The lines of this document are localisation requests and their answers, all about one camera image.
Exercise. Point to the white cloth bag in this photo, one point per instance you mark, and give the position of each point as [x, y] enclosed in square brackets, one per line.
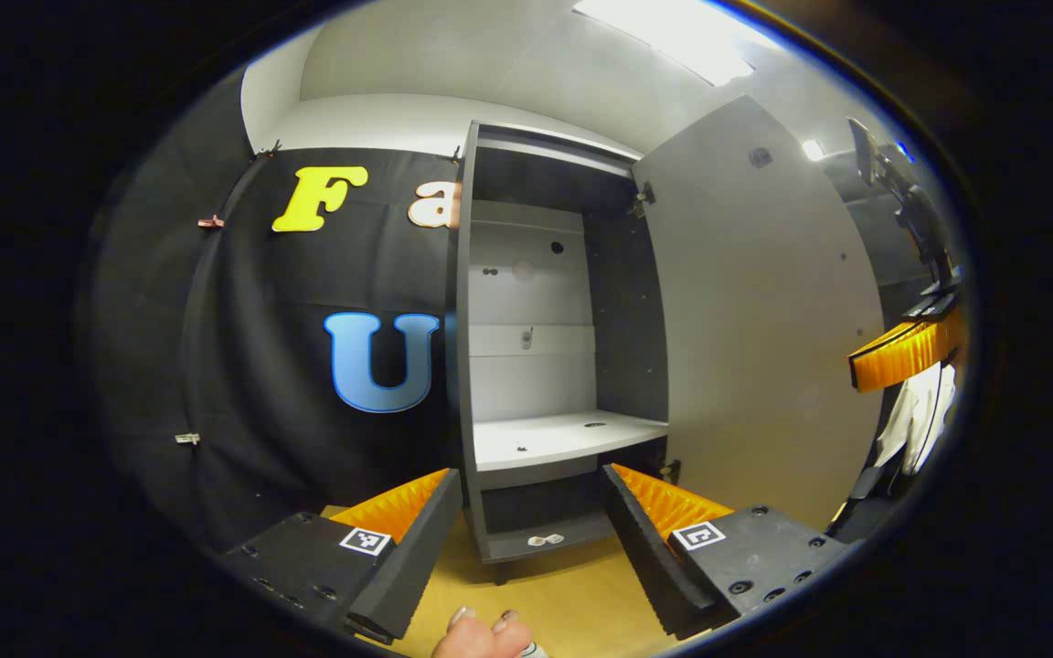
[924, 420]

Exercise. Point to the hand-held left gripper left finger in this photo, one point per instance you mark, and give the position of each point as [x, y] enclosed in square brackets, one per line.
[417, 557]

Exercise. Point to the beige cabinet door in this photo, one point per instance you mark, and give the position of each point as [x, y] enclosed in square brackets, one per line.
[764, 320]

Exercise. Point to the black clip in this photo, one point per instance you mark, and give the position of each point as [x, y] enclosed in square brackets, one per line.
[269, 149]

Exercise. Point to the metal door hinge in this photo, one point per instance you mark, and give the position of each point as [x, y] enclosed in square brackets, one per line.
[641, 196]
[670, 471]

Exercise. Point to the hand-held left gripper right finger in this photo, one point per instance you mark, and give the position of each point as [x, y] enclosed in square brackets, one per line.
[650, 557]

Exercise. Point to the small ceiling light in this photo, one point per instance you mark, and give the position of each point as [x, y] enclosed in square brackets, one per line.
[813, 150]

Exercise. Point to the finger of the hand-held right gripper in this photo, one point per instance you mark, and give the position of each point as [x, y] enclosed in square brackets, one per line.
[901, 355]

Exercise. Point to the pink clip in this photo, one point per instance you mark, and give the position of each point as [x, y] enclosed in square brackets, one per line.
[210, 222]

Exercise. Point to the long ceiling light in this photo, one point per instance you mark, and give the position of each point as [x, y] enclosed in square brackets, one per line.
[664, 37]

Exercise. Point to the black backdrop cloth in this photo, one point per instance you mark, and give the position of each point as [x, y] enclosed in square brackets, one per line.
[261, 366]

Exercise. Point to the white cabinet shelf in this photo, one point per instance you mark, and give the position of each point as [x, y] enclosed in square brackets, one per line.
[563, 439]

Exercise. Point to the silver clip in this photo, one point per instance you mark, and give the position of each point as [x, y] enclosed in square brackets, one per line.
[187, 439]

